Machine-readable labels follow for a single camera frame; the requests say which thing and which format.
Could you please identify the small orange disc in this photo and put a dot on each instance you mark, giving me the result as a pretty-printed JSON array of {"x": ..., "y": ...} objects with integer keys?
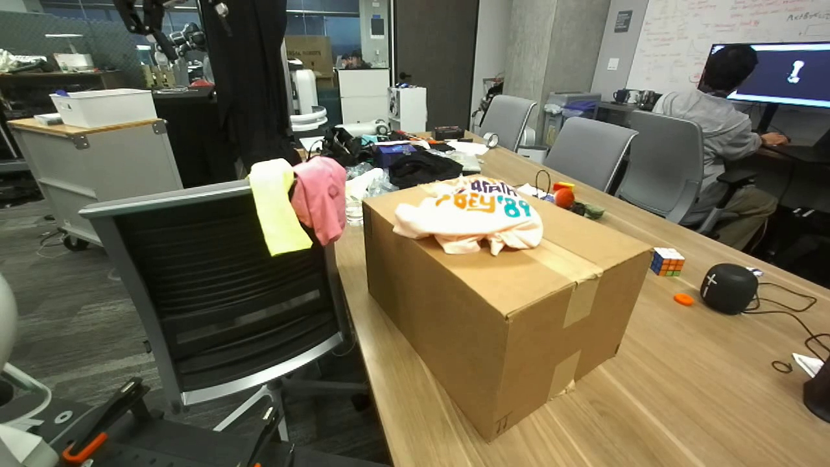
[{"x": 683, "y": 299}]

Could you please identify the black clothing pile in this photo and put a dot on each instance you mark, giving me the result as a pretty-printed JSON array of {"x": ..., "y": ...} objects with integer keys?
[{"x": 423, "y": 167}]

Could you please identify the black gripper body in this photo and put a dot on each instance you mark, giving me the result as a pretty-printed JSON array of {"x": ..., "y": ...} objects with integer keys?
[{"x": 138, "y": 15}]

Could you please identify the pink shirt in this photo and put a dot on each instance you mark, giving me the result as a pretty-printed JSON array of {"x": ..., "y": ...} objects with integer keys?
[{"x": 322, "y": 200}]

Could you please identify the seated person in grey shirt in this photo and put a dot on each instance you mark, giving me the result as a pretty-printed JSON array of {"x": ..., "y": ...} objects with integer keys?
[{"x": 718, "y": 140}]

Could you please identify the Rubik's cube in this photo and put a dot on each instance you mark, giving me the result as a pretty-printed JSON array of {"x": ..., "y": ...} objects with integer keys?
[{"x": 667, "y": 264}]

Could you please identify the grey office chair with metal frame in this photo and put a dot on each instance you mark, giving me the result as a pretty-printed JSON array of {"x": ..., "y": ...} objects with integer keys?
[{"x": 224, "y": 276}]

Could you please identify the monitor with lit blue screen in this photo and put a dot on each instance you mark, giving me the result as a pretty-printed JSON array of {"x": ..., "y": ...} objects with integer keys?
[{"x": 796, "y": 73}]

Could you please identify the orange ball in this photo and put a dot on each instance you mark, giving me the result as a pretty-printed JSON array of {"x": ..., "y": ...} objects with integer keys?
[{"x": 565, "y": 197}]

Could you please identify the white paper towel roll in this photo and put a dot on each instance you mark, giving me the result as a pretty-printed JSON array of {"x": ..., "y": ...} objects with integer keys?
[{"x": 307, "y": 93}]

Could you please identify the brown cardboard box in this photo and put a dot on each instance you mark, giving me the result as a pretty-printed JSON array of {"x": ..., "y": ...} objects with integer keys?
[{"x": 484, "y": 328}]

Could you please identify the white rolling cart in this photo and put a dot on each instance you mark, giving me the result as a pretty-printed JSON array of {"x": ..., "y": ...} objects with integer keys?
[{"x": 95, "y": 177}]

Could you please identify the white cabinet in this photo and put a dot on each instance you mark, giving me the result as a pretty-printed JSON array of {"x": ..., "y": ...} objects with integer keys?
[{"x": 364, "y": 94}]

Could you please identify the black round speaker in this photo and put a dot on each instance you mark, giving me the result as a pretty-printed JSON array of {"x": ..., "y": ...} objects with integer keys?
[{"x": 727, "y": 289}]

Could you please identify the dark green small object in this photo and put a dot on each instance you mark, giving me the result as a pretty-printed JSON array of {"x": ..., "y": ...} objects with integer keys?
[{"x": 587, "y": 210}]

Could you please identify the peach shirt with orange print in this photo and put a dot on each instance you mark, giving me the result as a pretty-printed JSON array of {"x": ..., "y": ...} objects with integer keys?
[{"x": 469, "y": 221}]

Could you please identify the black pillar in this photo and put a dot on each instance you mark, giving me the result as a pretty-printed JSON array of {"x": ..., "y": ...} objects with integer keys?
[{"x": 250, "y": 88}]

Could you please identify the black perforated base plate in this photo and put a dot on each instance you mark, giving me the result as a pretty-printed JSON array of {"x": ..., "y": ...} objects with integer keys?
[{"x": 199, "y": 446}]

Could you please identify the clear plastic storage bin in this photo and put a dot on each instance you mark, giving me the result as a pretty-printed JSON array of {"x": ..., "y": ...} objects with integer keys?
[{"x": 106, "y": 108}]

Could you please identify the yellow-green towel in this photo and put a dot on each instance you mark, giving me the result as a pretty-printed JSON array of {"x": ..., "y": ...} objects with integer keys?
[{"x": 277, "y": 212}]

